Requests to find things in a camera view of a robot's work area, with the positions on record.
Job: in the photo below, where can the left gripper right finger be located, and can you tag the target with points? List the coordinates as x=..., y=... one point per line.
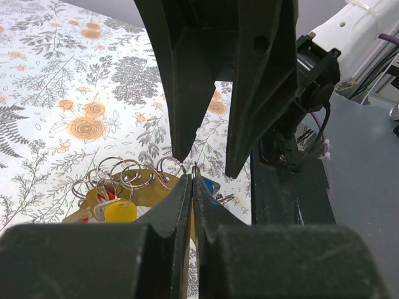
x=237, y=260

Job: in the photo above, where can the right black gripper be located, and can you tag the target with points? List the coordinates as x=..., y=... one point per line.
x=277, y=77

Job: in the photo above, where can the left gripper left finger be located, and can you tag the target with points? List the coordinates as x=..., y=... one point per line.
x=147, y=258

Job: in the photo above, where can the yellow key tag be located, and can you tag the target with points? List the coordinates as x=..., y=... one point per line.
x=120, y=211
x=91, y=200

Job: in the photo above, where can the red key tag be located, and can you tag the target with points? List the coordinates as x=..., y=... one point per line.
x=105, y=197

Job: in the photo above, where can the blue key tag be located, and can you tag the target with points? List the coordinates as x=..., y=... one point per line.
x=213, y=187

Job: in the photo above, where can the metal disc with keyrings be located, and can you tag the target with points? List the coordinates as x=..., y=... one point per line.
x=143, y=184

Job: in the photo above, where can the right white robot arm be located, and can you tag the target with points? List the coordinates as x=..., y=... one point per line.
x=352, y=30

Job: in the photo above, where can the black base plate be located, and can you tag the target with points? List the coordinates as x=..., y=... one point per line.
x=280, y=194

